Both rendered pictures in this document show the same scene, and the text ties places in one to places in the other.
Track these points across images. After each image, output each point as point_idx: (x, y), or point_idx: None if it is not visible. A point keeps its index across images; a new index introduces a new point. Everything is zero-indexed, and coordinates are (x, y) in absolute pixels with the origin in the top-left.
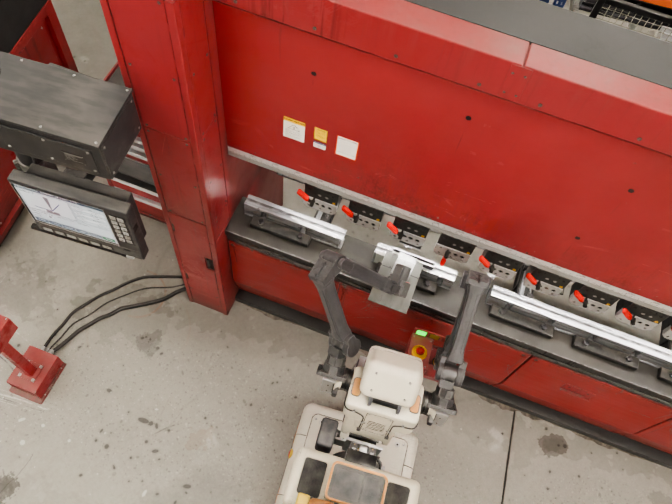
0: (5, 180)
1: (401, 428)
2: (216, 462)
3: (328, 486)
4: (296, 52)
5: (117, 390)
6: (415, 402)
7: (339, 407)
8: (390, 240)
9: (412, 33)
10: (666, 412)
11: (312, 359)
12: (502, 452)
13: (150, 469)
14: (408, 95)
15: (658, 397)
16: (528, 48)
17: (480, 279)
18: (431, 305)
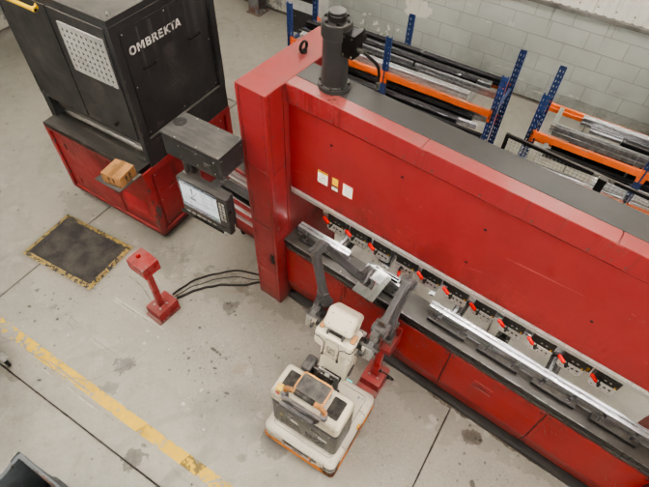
0: (179, 198)
1: (343, 354)
2: (247, 385)
3: (296, 383)
4: (324, 132)
5: (204, 329)
6: (354, 339)
7: None
8: None
9: (372, 127)
10: (537, 412)
11: None
12: (434, 431)
13: (209, 377)
14: (374, 161)
15: (528, 396)
16: (428, 141)
17: (409, 278)
18: None
